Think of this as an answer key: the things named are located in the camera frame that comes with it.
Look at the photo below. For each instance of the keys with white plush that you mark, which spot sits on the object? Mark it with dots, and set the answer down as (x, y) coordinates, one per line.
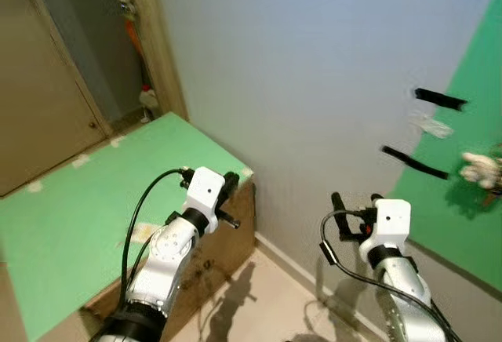
(478, 169)

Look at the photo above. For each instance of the orange hanging item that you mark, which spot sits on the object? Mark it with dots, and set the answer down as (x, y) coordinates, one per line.
(135, 36)

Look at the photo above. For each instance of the clear plastic piece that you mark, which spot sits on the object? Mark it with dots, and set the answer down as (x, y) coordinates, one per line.
(433, 125)

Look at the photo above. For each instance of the green wall board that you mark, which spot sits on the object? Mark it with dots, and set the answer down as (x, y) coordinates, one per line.
(447, 224)

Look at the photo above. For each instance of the short black tape strip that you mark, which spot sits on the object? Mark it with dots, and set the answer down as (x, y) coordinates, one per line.
(439, 99)

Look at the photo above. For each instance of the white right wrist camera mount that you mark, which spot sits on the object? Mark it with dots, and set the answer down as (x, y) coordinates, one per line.
(390, 220)

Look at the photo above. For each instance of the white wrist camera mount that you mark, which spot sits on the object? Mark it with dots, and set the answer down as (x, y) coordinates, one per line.
(390, 220)
(205, 189)

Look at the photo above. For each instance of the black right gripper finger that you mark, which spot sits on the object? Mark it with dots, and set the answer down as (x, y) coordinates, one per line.
(376, 197)
(338, 205)

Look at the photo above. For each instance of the white tape piece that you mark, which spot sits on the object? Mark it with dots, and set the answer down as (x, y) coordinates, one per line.
(34, 187)
(118, 142)
(246, 172)
(81, 161)

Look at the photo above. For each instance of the white and red item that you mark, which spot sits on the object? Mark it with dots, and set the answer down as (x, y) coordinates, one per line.
(147, 97)

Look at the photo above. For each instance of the green table cover sheet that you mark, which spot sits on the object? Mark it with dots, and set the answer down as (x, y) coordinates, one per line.
(70, 224)

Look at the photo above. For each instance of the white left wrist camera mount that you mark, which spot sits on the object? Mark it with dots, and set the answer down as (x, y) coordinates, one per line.
(205, 189)

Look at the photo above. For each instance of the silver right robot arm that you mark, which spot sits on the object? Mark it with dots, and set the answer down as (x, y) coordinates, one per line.
(400, 279)

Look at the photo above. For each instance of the wooden door frame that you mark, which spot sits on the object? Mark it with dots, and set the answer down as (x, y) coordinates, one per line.
(161, 52)

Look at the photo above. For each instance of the long black tape strip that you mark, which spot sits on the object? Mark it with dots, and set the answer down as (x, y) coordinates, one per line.
(416, 162)

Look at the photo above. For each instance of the brown door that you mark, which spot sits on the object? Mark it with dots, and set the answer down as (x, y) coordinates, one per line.
(39, 83)

